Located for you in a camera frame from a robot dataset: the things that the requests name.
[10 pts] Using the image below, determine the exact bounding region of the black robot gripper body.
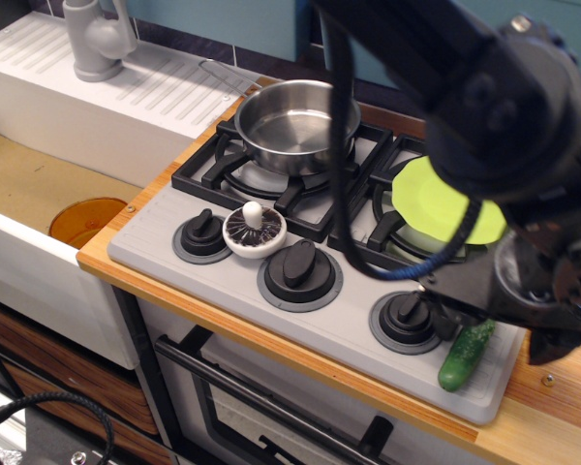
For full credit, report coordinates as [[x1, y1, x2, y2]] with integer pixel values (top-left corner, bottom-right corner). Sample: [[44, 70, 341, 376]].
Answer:
[[420, 233, 581, 332]]

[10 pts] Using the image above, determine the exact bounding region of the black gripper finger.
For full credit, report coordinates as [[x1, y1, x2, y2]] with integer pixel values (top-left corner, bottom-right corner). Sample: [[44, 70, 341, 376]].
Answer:
[[432, 305, 460, 341], [529, 328, 581, 365]]

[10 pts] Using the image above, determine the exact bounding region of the green toy pickle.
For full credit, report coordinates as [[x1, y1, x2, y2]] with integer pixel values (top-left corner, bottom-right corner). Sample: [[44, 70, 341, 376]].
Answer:
[[438, 320, 496, 392]]

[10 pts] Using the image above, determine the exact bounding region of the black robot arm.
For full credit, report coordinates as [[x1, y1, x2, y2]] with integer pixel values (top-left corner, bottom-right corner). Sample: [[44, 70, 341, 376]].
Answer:
[[315, 1, 581, 365]]

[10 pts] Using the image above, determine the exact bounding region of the black right stove knob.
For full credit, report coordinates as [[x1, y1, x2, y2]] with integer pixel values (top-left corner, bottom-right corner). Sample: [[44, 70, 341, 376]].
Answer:
[[369, 292, 442, 356]]

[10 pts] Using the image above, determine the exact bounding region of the black stove knob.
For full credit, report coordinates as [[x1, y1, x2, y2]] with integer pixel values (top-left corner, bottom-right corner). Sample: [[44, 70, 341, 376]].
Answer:
[[257, 239, 344, 313], [369, 292, 442, 356], [171, 208, 231, 265]]

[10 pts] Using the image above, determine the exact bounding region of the grey toy stove top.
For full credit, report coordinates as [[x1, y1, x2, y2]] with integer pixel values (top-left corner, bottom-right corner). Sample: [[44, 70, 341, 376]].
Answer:
[[107, 126, 529, 427]]

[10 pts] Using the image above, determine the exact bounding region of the lime green plate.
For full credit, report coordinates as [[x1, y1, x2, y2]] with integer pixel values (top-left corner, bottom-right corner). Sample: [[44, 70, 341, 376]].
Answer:
[[391, 156, 506, 245]]

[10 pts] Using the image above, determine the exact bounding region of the black middle stove knob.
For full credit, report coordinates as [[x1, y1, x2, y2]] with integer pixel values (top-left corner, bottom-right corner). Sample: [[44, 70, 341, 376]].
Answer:
[[257, 239, 344, 313]]

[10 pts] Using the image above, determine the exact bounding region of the white brown toy mushroom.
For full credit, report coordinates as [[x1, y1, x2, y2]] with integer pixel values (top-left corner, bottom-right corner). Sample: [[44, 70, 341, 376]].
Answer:
[[222, 201, 288, 260]]

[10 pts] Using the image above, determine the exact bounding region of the stainless steel pot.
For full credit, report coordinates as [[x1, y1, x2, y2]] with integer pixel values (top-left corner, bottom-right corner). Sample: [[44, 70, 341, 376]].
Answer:
[[222, 79, 336, 177]]

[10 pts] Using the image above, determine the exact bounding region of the black left stove knob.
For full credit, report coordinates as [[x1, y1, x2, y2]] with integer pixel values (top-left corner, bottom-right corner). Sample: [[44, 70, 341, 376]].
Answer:
[[171, 208, 231, 265]]

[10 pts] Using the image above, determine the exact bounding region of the black right burner grate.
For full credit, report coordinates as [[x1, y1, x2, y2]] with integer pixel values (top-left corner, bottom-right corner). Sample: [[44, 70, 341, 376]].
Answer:
[[326, 133, 495, 282]]

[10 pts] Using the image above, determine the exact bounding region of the black burner grate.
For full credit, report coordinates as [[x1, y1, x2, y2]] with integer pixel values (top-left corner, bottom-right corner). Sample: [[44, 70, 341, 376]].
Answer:
[[326, 133, 495, 282], [171, 120, 394, 242]]

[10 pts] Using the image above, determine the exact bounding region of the black left burner grate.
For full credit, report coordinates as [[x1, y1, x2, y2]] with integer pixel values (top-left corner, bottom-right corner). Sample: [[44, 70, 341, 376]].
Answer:
[[171, 120, 394, 242]]

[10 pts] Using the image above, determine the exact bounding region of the orange plastic sink drain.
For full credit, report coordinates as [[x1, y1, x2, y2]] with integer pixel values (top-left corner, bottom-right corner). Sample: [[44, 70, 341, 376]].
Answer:
[[48, 197, 127, 249]]

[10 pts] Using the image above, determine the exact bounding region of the wooden drawer front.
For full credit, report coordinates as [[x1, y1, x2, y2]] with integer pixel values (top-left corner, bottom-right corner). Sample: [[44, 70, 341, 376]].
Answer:
[[0, 303, 173, 464]]

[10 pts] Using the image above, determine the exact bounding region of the white toy sink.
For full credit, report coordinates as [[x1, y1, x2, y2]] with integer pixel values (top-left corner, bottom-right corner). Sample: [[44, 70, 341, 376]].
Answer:
[[0, 13, 248, 369]]

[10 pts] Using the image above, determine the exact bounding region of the grey toy faucet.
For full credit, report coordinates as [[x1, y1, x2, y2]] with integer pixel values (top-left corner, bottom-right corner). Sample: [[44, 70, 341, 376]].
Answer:
[[63, 0, 138, 82]]

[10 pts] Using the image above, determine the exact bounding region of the oven door with black handle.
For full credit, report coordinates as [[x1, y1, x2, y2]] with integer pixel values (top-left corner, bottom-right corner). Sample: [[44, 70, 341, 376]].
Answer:
[[154, 326, 483, 464]]

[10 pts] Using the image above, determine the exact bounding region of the black braided cable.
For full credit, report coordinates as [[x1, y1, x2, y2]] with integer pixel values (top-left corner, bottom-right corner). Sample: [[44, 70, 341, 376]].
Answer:
[[319, 9, 483, 282]]

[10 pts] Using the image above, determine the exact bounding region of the black cable lower left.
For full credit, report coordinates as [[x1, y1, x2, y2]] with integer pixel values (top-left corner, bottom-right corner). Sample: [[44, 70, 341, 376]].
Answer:
[[0, 392, 115, 465]]

